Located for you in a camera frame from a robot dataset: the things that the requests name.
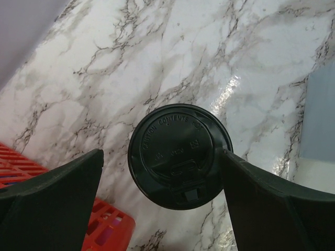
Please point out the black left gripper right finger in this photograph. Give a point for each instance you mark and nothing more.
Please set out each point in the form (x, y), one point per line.
(271, 213)

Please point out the black plastic cup lid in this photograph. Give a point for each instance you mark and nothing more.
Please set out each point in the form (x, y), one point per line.
(173, 156)

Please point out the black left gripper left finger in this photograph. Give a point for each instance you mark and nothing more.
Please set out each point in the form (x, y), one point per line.
(51, 211)

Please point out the red plastic shopping basket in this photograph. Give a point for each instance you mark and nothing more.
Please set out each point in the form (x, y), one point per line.
(108, 228)

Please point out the white paper takeout bag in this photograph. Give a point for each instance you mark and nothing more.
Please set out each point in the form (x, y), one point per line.
(317, 136)

